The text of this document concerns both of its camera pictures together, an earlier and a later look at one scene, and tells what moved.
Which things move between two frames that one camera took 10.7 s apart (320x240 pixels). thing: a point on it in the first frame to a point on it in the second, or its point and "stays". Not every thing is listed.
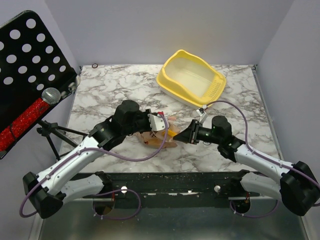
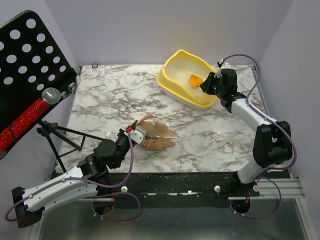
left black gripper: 148,111 to 121,131
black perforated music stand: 31,61 stays
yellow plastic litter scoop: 171,133 to 195,81
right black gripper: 195,132 to 208,82
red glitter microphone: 8,132 stays
